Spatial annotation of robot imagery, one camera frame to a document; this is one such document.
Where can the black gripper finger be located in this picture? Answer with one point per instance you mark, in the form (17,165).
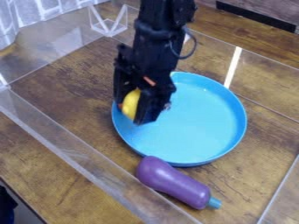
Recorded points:
(154,97)
(123,79)

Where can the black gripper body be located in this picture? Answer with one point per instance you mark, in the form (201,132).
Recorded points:
(155,52)

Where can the yellow toy lemon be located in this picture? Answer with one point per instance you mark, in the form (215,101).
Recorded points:
(130,104)

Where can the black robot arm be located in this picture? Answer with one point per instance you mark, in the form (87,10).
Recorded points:
(175,12)

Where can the blue round tray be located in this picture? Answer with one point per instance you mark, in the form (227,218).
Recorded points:
(198,130)

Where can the purple toy eggplant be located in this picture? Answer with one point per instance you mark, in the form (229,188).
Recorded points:
(163,178)

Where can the white patterned curtain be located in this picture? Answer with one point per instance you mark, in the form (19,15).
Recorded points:
(19,13)

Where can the clear acrylic enclosure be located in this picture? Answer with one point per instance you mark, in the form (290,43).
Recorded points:
(63,158)

